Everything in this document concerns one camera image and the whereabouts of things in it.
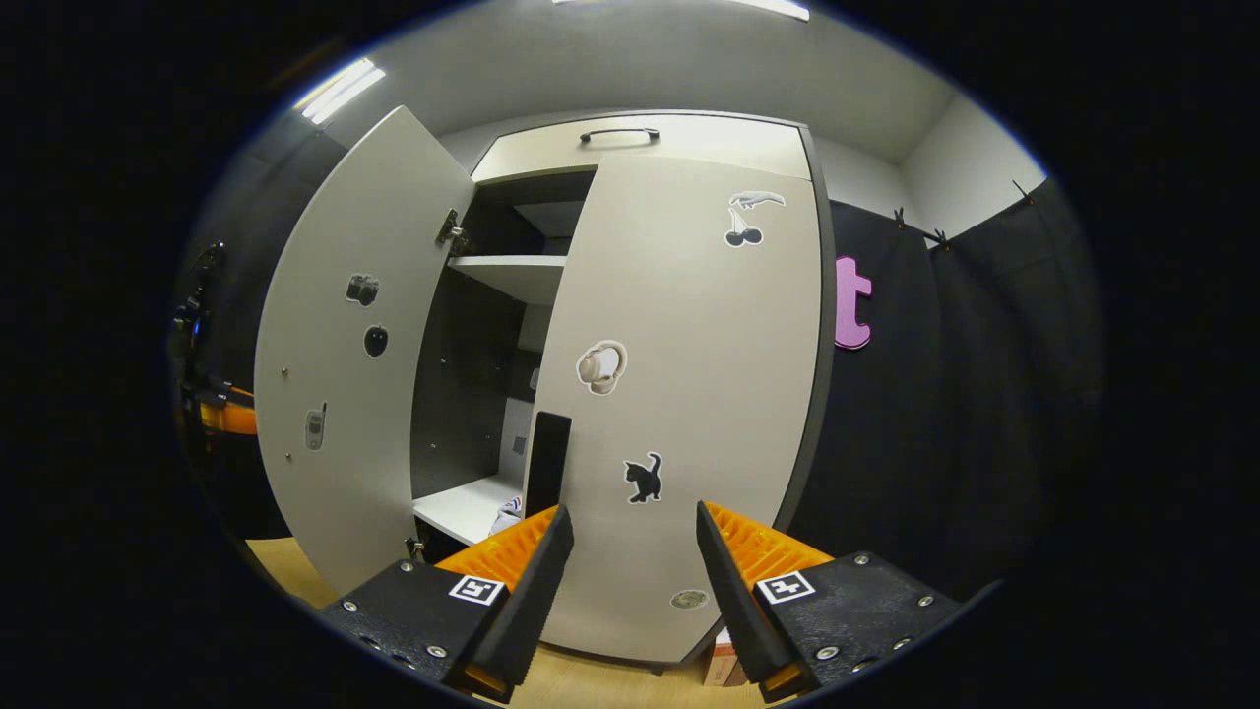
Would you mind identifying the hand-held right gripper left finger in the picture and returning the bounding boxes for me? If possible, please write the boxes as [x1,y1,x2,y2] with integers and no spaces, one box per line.
[320,504,575,702]

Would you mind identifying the pale orange book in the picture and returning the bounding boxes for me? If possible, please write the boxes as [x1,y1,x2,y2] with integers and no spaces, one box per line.
[704,628,749,687]

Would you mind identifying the black backdrop cloth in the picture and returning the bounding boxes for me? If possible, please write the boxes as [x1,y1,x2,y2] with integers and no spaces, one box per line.
[172,128,1103,592]

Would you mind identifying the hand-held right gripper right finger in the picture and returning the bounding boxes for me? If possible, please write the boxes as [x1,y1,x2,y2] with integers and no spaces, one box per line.
[696,500,972,702]

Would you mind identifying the white cabinet shelf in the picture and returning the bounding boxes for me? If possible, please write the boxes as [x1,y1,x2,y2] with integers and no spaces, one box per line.
[413,475,528,548]
[448,254,569,306]

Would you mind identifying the grey cabinet drawer front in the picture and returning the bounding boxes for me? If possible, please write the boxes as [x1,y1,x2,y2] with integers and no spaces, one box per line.
[471,111,813,185]

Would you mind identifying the rectangular ceiling light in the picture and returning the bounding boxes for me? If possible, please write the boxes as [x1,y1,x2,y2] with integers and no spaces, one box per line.
[295,57,387,126]
[551,0,810,23]

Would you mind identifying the cabinet door with headphones sticker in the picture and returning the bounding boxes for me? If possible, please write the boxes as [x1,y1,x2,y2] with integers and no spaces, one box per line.
[522,153,826,663]

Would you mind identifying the grey shoe cabinet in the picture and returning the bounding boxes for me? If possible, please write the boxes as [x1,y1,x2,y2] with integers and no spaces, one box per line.
[254,105,838,666]

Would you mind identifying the cabinet door with camera sticker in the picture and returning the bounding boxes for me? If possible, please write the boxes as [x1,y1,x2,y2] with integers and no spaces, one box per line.
[254,105,478,597]

